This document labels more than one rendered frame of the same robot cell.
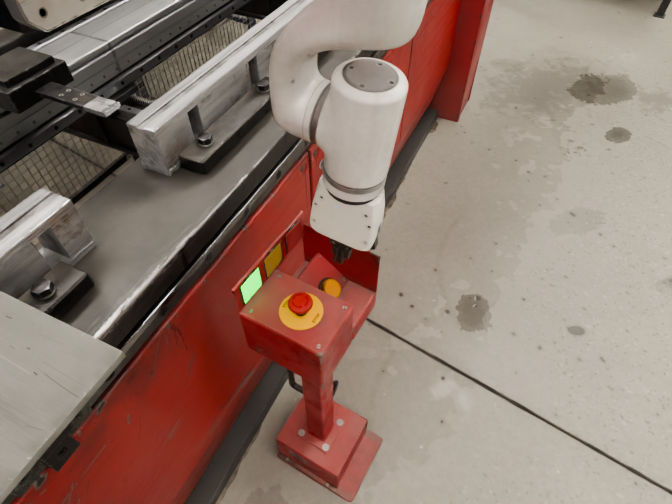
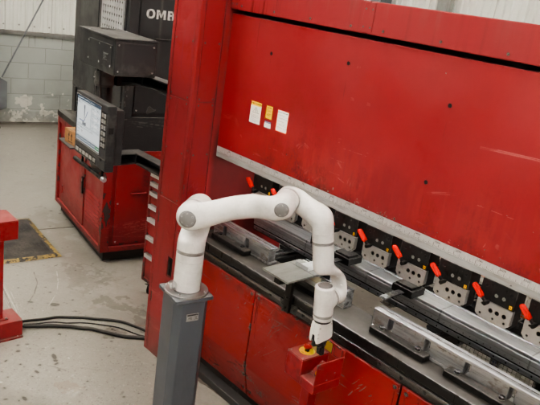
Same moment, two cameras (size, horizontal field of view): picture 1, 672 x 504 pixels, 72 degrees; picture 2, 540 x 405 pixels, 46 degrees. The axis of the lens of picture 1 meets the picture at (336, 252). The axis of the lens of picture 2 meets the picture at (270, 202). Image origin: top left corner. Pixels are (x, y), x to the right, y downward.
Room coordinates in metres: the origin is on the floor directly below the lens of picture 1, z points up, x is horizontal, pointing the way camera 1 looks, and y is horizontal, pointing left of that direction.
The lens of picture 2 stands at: (1.05, -2.43, 2.28)
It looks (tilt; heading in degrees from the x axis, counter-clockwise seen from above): 18 degrees down; 110
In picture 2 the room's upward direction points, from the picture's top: 8 degrees clockwise
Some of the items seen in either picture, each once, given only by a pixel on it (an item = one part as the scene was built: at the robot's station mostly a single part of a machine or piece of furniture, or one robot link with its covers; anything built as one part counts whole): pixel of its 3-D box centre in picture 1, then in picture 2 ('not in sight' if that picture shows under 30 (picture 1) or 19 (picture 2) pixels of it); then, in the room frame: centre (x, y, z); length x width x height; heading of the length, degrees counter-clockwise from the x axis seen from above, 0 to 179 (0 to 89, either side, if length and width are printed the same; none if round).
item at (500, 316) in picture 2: not in sight; (501, 301); (1.14, 0.08, 1.26); 0.15 x 0.09 x 0.17; 155
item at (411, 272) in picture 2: not in sight; (417, 262); (0.78, 0.25, 1.26); 0.15 x 0.09 x 0.17; 155
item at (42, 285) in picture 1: (42, 288); not in sight; (0.36, 0.39, 0.91); 0.03 x 0.03 x 0.02
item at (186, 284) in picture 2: not in sight; (188, 270); (-0.11, -0.16, 1.09); 0.19 x 0.19 x 0.18
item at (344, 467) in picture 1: (330, 441); not in sight; (0.44, 0.02, 0.06); 0.25 x 0.20 x 0.12; 60
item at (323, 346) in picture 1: (311, 298); (314, 361); (0.46, 0.04, 0.75); 0.20 x 0.16 x 0.18; 150
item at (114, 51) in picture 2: not in sight; (112, 109); (-1.09, 0.59, 1.53); 0.51 x 0.25 x 0.85; 149
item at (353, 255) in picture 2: not in sight; (337, 258); (0.34, 0.64, 1.01); 0.26 x 0.12 x 0.05; 65
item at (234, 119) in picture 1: (238, 120); (398, 342); (0.78, 0.19, 0.89); 0.30 x 0.05 x 0.03; 155
